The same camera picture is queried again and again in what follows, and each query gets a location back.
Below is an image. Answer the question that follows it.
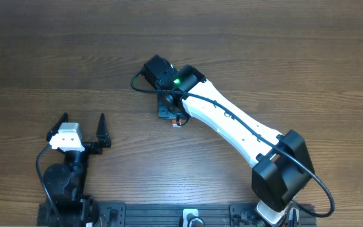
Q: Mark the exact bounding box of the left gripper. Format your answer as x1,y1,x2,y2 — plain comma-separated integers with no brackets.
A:
45,112,112,156

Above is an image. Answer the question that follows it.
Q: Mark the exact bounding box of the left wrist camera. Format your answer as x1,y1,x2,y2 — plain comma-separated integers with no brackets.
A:
49,122,86,153

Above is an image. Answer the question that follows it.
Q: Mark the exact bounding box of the mounting rail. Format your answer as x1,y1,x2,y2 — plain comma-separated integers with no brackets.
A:
38,201,316,227

